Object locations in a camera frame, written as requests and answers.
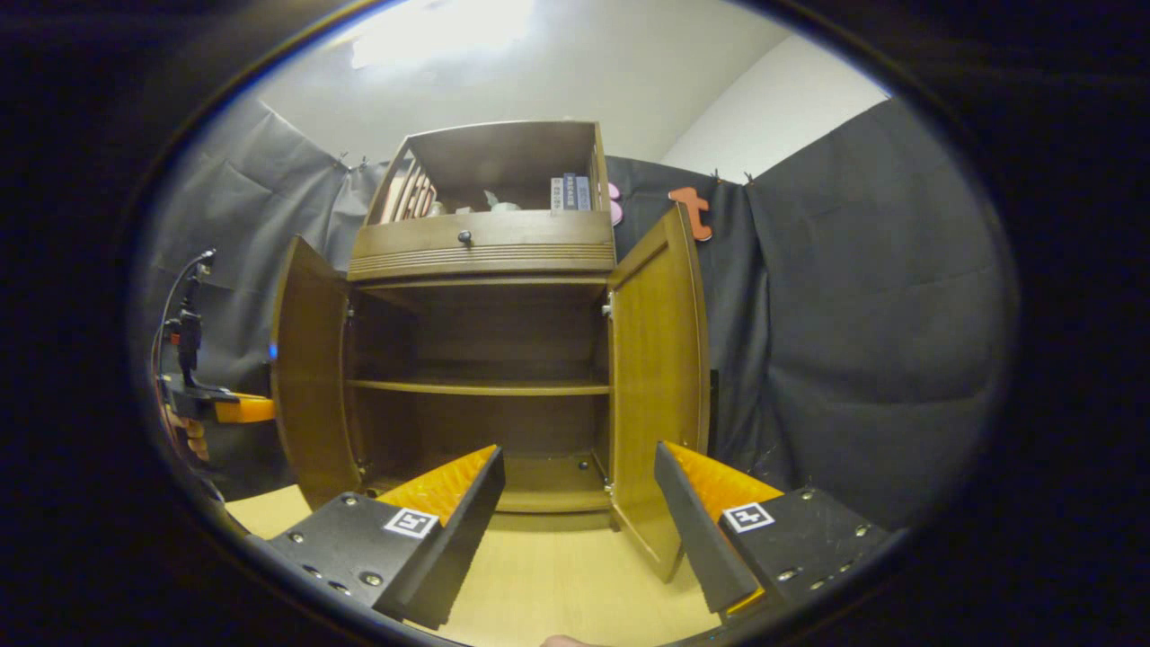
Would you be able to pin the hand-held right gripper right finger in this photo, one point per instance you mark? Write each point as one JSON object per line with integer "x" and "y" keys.
{"x": 696, "y": 539}

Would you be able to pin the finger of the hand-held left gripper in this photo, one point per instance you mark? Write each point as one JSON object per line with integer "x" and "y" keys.
{"x": 247, "y": 410}

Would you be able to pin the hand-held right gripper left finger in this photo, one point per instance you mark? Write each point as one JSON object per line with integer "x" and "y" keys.
{"x": 456, "y": 548}

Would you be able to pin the wooden shoe cabinet door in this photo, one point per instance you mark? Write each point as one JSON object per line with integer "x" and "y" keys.
{"x": 656, "y": 377}
{"x": 310, "y": 377}

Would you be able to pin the wooden double-door shoe cabinet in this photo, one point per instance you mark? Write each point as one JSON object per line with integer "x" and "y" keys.
{"x": 503, "y": 153}

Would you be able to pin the wooden inner shelf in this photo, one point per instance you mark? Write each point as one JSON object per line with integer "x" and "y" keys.
{"x": 476, "y": 387}

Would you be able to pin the black backdrop cloth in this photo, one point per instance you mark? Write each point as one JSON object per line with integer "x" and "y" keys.
{"x": 880, "y": 314}

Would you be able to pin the wooden drawer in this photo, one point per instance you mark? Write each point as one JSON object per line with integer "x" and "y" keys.
{"x": 539, "y": 235}

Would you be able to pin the pale green ornament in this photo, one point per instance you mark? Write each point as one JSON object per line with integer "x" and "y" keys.
{"x": 501, "y": 205}

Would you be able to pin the grey-blue book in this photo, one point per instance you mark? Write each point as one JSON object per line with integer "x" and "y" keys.
{"x": 583, "y": 194}

